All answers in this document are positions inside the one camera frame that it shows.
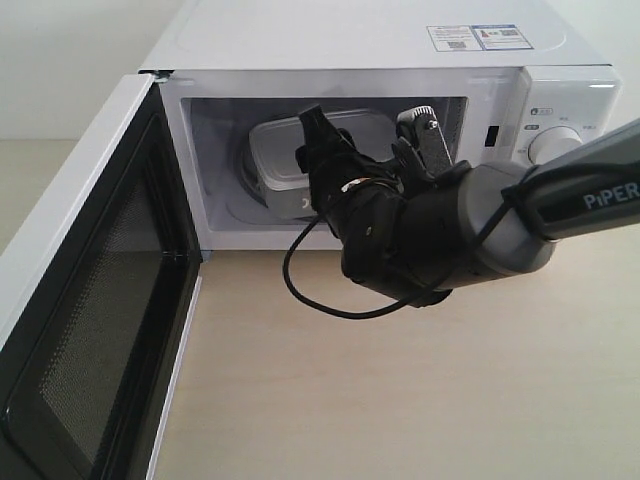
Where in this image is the white microwave door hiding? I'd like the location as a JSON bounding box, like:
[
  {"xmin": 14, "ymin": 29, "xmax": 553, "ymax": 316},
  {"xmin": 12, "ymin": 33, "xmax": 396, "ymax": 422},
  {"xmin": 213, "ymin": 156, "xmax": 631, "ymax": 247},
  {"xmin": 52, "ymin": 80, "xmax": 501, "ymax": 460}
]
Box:
[{"xmin": 1, "ymin": 74, "xmax": 202, "ymax": 479}]

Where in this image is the glass turntable plate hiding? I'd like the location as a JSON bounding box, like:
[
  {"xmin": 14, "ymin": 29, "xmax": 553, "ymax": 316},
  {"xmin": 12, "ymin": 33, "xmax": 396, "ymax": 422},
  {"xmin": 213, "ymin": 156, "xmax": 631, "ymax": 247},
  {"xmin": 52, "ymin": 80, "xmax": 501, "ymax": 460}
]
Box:
[{"xmin": 234, "ymin": 107, "xmax": 416, "ymax": 222}]

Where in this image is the white microwave oven body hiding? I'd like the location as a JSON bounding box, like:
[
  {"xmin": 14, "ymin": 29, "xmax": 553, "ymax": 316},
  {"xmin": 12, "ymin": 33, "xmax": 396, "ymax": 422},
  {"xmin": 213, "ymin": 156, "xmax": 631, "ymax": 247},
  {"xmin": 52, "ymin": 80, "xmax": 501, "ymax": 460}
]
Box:
[{"xmin": 141, "ymin": 1, "xmax": 622, "ymax": 251}]

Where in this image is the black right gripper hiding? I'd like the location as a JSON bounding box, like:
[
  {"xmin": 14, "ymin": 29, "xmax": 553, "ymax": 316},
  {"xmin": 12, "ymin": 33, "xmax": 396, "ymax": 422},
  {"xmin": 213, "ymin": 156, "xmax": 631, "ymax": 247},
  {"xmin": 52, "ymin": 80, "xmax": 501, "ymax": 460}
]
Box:
[{"xmin": 296, "ymin": 104, "xmax": 433, "ymax": 240}]

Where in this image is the white warning label sticker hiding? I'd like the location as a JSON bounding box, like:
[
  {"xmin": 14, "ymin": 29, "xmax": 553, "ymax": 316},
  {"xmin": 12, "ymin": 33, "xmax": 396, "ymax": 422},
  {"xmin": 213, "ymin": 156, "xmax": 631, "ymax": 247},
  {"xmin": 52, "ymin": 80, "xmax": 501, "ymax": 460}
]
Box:
[{"xmin": 427, "ymin": 25, "xmax": 482, "ymax": 52}]

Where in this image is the blue energy label sticker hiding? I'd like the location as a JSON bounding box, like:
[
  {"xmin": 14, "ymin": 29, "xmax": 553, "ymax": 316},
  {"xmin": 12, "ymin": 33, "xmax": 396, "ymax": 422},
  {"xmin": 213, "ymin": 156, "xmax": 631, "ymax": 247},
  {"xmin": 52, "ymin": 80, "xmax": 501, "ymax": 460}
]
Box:
[{"xmin": 471, "ymin": 24, "xmax": 530, "ymax": 51}]

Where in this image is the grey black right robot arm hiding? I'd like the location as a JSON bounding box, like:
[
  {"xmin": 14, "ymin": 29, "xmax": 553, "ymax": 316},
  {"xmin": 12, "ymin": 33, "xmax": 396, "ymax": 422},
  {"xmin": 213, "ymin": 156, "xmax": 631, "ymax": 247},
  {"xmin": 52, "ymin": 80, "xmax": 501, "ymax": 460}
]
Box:
[{"xmin": 295, "ymin": 106, "xmax": 639, "ymax": 310}]

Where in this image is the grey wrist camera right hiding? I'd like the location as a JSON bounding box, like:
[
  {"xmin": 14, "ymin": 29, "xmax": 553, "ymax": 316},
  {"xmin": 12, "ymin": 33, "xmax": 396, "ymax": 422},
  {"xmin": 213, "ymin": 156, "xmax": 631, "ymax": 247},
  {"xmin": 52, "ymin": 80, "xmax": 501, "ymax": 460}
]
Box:
[{"xmin": 392, "ymin": 105, "xmax": 453, "ymax": 182}]

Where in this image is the white plastic lidded container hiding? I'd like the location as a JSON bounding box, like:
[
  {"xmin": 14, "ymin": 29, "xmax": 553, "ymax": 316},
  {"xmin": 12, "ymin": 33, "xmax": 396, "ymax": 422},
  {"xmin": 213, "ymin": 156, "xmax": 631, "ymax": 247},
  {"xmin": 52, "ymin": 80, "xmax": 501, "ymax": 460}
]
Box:
[{"xmin": 247, "ymin": 106, "xmax": 396, "ymax": 221}]

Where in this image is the black camera cable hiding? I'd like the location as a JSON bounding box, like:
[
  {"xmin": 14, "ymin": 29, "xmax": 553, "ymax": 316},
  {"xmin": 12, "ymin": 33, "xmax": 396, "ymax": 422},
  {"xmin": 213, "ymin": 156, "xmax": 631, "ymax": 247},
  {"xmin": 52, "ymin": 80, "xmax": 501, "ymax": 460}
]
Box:
[{"xmin": 282, "ymin": 179, "xmax": 521, "ymax": 321}]

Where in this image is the upper white power knob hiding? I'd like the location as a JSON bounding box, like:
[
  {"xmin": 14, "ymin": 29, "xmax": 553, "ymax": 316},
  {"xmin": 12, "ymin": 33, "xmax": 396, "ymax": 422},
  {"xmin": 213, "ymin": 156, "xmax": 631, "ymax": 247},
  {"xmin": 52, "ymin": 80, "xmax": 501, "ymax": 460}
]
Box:
[{"xmin": 528, "ymin": 126, "xmax": 583, "ymax": 165}]

